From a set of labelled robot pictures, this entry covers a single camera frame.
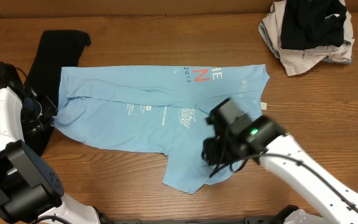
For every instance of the black garment on left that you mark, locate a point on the black garment on left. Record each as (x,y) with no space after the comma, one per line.
(57,49)

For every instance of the grey-blue garment under pile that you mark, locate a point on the grey-blue garment under pile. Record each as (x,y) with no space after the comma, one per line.
(342,54)

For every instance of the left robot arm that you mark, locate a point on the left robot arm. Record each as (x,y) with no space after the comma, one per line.
(30,190)

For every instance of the light blue printed t-shirt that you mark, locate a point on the light blue printed t-shirt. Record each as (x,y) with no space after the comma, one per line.
(156,109)

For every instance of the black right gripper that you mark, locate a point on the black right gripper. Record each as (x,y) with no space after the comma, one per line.
(212,151)

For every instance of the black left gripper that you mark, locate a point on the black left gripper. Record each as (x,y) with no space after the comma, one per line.
(44,109)

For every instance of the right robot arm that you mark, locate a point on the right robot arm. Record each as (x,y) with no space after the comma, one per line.
(238,138)

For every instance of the beige garment in pile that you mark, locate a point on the beige garment in pile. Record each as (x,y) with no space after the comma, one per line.
(273,22)

